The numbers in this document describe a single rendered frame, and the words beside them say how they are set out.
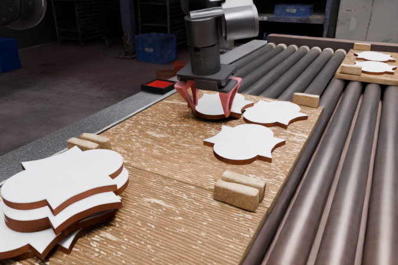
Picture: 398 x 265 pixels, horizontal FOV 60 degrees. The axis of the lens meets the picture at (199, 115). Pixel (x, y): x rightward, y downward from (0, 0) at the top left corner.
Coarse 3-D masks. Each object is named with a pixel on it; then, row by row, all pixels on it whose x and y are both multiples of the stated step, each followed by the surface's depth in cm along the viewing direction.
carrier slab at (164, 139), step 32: (256, 96) 84; (128, 128) 67; (160, 128) 67; (192, 128) 67; (288, 128) 67; (128, 160) 55; (160, 160) 55; (192, 160) 55; (256, 160) 55; (288, 160) 55
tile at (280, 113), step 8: (256, 104) 76; (264, 104) 76; (272, 104) 76; (280, 104) 76; (288, 104) 76; (248, 112) 72; (256, 112) 72; (264, 112) 72; (272, 112) 72; (280, 112) 72; (288, 112) 72; (296, 112) 72; (248, 120) 68; (256, 120) 68; (264, 120) 68; (272, 120) 68; (280, 120) 68; (288, 120) 68; (296, 120) 70
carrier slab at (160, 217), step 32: (0, 192) 47; (128, 192) 47; (160, 192) 47; (192, 192) 47; (96, 224) 41; (128, 224) 41; (160, 224) 41; (192, 224) 41; (224, 224) 41; (256, 224) 41; (64, 256) 37; (96, 256) 37; (128, 256) 37; (160, 256) 37; (192, 256) 37; (224, 256) 37
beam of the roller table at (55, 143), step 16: (240, 48) 148; (256, 48) 149; (176, 80) 104; (144, 96) 90; (160, 96) 90; (96, 112) 80; (112, 112) 80; (128, 112) 80; (64, 128) 72; (80, 128) 72; (96, 128) 72; (32, 144) 65; (48, 144) 65; (64, 144) 65; (0, 160) 60; (16, 160) 60; (32, 160) 60; (0, 176) 55
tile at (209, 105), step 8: (208, 96) 78; (216, 96) 78; (240, 96) 78; (200, 104) 73; (208, 104) 73; (216, 104) 73; (232, 104) 73; (240, 104) 73; (248, 104) 74; (200, 112) 69; (208, 112) 69; (216, 112) 69; (232, 112) 70; (240, 112) 69
